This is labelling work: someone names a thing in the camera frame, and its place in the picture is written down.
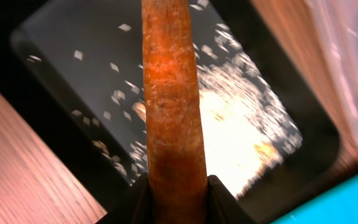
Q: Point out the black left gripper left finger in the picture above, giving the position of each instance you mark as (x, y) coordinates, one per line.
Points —
(134, 207)

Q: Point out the black tray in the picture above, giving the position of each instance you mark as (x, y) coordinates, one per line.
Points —
(280, 189)

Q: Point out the rice and peanuts food waste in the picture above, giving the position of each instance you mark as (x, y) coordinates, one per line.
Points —
(91, 52)

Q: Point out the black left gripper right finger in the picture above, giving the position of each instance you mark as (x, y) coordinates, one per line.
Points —
(222, 207)

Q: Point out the clear plastic waste bin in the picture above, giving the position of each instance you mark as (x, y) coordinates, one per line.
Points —
(337, 26)

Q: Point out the carrot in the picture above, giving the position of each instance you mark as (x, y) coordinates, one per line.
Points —
(175, 147)

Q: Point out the teal serving tray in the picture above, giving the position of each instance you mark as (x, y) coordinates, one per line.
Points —
(336, 206)

